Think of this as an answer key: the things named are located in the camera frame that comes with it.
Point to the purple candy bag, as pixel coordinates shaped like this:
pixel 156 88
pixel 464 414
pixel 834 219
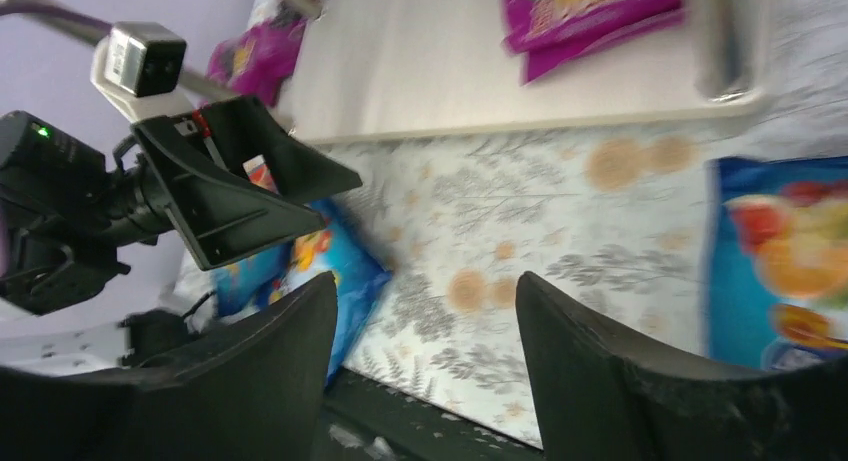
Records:
pixel 550 33
pixel 259 61

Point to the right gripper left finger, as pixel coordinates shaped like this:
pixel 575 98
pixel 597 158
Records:
pixel 97 415

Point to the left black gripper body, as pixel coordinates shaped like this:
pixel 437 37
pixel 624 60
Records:
pixel 135 204

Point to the white wooden two-tier shelf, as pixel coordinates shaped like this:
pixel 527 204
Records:
pixel 374 70

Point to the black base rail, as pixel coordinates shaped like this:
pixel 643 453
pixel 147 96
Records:
pixel 397 425

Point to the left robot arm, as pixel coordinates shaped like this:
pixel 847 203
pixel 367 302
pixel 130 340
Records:
pixel 51 256

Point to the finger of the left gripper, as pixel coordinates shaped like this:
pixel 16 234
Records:
pixel 242 129
pixel 221 216

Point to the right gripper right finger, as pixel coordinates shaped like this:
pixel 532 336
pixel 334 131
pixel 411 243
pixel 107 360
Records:
pixel 604 391

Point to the floral patterned table mat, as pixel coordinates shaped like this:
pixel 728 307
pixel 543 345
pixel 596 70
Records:
pixel 617 217

